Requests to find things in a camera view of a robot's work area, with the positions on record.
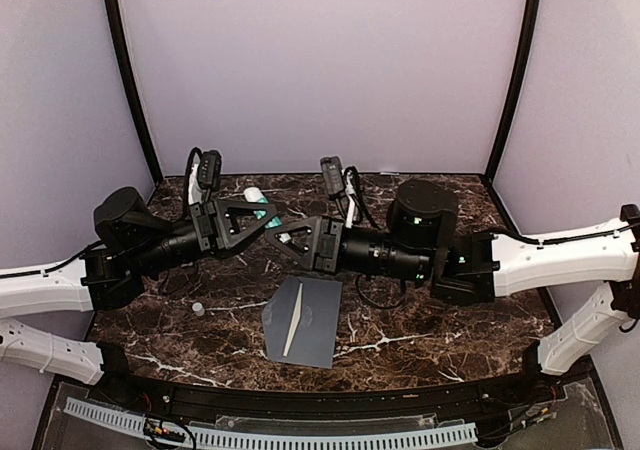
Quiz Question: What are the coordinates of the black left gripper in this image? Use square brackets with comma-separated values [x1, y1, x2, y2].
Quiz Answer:
[131, 198, 280, 277]

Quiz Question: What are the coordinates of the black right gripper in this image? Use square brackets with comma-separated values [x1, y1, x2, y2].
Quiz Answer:
[264, 212, 431, 282]

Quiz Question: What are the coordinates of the green white glue stick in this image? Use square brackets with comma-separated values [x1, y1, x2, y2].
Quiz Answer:
[243, 186, 291, 244]

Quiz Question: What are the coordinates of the beige letter sheet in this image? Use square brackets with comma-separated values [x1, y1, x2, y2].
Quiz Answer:
[283, 282, 304, 357]

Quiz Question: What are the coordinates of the grey paper envelope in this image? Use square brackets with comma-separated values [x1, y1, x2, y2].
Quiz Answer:
[262, 276, 342, 369]

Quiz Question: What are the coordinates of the white glue stick cap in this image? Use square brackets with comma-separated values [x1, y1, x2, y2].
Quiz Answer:
[192, 302, 206, 317]

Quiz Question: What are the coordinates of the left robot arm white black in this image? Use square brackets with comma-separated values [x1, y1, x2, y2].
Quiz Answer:
[1, 187, 277, 406]

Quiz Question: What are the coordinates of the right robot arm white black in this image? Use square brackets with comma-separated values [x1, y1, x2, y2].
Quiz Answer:
[265, 179, 639, 404]

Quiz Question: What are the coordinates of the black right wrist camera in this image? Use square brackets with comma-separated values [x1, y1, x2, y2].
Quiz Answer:
[320, 156, 346, 200]

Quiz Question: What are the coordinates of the white slotted cable duct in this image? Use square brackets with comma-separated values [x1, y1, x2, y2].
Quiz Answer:
[63, 398, 478, 449]

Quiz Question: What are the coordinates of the black left frame post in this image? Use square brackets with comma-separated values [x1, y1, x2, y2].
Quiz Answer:
[103, 0, 164, 187]

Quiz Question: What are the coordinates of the black frame post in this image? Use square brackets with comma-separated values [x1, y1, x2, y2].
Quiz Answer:
[483, 0, 540, 187]
[103, 0, 164, 187]

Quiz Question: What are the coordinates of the black right frame post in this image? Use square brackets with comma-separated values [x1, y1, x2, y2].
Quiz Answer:
[483, 0, 540, 187]

